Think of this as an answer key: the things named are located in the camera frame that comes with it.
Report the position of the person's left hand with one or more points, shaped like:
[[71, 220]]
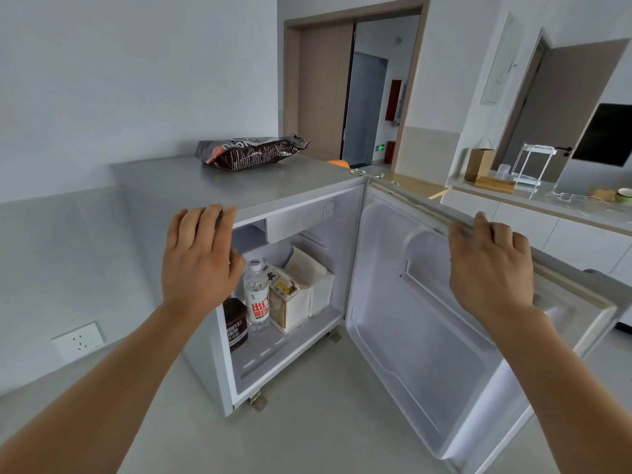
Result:
[[197, 271]]

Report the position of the person's right hand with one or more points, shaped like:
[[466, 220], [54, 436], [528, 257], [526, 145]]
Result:
[[491, 276]]

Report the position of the person's left little finger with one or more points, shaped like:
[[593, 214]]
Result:
[[175, 230]]

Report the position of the person's left middle finger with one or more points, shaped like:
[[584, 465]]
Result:
[[208, 223]]

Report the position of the person's right middle finger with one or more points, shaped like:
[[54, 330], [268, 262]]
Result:
[[502, 235]]

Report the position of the person's right thumb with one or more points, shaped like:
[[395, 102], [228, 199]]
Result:
[[456, 244]]

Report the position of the person's left thumb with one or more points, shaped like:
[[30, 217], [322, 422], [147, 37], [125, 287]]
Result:
[[237, 269]]

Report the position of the white mini fridge door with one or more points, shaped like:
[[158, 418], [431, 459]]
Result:
[[424, 310]]

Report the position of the person's left forearm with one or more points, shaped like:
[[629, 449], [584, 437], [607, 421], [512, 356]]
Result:
[[98, 399]]

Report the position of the person's right forearm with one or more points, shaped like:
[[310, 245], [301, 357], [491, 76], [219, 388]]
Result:
[[563, 389]]

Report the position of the clear water bottle red label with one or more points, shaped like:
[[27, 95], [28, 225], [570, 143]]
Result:
[[256, 296]]

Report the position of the white mini fridge body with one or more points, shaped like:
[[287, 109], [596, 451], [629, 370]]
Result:
[[197, 185]]

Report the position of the wooden tray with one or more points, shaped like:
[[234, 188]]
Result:
[[495, 185]]

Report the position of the brown cocoa jar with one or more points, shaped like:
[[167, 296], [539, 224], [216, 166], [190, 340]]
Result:
[[235, 325]]

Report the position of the beige food carton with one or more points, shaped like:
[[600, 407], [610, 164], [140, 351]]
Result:
[[289, 303]]

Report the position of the clear glass cup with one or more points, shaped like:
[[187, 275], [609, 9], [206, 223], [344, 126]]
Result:
[[503, 171]]

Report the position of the white counter cabinet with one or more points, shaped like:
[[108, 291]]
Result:
[[568, 231]]

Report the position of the brown paper shopping bag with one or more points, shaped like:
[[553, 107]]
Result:
[[479, 165]]

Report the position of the white paper bag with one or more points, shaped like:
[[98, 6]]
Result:
[[318, 281]]

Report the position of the brown snack bag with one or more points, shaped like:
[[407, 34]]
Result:
[[252, 152]]

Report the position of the small wooden box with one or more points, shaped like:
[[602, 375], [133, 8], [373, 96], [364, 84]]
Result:
[[603, 194]]

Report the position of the metal fridge hinge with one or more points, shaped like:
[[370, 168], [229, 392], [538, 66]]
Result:
[[365, 172]]

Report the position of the metal fridge foot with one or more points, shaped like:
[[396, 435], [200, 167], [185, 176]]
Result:
[[335, 336], [258, 400]]

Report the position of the green cup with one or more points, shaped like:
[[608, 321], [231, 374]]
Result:
[[624, 195]]

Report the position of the orange round object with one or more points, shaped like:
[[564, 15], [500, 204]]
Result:
[[338, 163]]

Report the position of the brown room door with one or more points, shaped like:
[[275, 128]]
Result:
[[568, 108]]

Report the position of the wooden sliding door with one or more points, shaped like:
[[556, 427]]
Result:
[[323, 88]]

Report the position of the black wall screen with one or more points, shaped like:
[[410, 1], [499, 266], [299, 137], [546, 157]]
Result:
[[605, 135]]

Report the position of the white wall socket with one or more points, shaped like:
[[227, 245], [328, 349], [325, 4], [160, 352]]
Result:
[[78, 342]]

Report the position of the red wall cabinet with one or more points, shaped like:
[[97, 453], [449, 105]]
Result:
[[393, 100]]

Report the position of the wooden door frame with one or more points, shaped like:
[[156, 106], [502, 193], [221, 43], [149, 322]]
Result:
[[414, 83]]

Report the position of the white wall panel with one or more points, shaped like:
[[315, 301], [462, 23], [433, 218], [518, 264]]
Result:
[[502, 59]]

